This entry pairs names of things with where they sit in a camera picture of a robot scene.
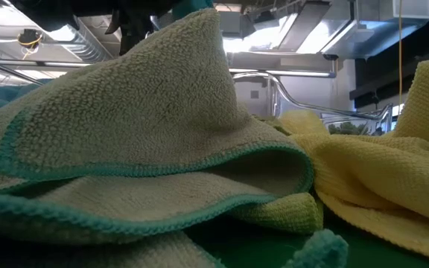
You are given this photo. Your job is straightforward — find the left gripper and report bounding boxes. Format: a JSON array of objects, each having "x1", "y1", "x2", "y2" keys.
[{"x1": 87, "y1": 0, "x2": 177, "y2": 18}]

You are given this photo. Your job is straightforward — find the white towel with teal trim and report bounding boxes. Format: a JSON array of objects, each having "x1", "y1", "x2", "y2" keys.
[
  {"x1": 0, "y1": 7, "x2": 315, "y2": 246},
  {"x1": 0, "y1": 229, "x2": 349, "y2": 268}
]

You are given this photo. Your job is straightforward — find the yellow microfiber towel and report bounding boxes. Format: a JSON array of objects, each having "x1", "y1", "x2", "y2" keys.
[
  {"x1": 276, "y1": 109, "x2": 331, "y2": 137},
  {"x1": 292, "y1": 54, "x2": 429, "y2": 267}
]

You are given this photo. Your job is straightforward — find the lime green microfiber towel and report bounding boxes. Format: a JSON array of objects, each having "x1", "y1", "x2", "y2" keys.
[{"x1": 229, "y1": 113, "x2": 324, "y2": 235}]

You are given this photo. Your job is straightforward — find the long ceiling light tube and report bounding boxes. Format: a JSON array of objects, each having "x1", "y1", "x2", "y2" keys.
[
  {"x1": 0, "y1": 59, "x2": 96, "y2": 68},
  {"x1": 229, "y1": 68, "x2": 337, "y2": 79}
]

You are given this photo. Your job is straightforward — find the black round ceiling device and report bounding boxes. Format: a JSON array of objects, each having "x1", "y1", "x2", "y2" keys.
[{"x1": 16, "y1": 28, "x2": 44, "y2": 60}]

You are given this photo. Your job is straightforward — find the clear plastic container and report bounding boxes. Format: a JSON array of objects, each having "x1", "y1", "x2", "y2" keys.
[
  {"x1": 232, "y1": 70, "x2": 394, "y2": 137},
  {"x1": 0, "y1": 55, "x2": 54, "y2": 119}
]

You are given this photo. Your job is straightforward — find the green table mat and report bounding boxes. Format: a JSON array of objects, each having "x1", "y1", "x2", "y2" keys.
[{"x1": 184, "y1": 215, "x2": 429, "y2": 268}]

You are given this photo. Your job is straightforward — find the black ceiling beam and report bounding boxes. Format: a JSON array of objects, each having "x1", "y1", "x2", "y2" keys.
[{"x1": 349, "y1": 0, "x2": 429, "y2": 109}]

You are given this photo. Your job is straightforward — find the silver spiral air duct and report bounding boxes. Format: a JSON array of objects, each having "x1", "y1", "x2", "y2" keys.
[{"x1": 71, "y1": 16, "x2": 117, "y2": 63}]

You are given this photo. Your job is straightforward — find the silver rectangular air duct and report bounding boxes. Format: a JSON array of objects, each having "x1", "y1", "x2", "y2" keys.
[{"x1": 277, "y1": 0, "x2": 429, "y2": 60}]

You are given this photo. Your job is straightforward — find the yellow hanging cord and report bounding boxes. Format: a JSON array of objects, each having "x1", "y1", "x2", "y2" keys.
[{"x1": 397, "y1": 0, "x2": 404, "y2": 107}]

